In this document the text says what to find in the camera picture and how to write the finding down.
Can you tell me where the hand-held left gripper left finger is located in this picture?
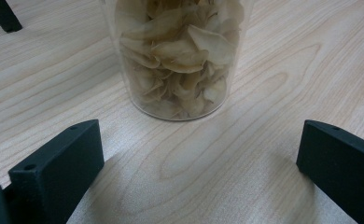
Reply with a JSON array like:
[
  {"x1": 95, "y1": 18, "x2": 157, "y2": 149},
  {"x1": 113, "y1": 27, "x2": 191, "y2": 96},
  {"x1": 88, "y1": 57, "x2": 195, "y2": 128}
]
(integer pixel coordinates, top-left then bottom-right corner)
[{"x1": 3, "y1": 119, "x2": 105, "y2": 224}]

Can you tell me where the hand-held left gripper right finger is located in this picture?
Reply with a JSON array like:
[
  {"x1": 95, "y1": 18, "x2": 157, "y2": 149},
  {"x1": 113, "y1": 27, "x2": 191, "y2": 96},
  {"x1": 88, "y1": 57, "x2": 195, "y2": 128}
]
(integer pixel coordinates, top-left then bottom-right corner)
[{"x1": 296, "y1": 119, "x2": 364, "y2": 224}]

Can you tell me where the clear jar of dried slices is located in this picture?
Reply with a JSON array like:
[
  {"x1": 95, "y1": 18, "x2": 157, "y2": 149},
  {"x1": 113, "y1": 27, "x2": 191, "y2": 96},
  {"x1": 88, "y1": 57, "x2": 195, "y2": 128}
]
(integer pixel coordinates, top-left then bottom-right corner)
[{"x1": 99, "y1": 0, "x2": 255, "y2": 121}]

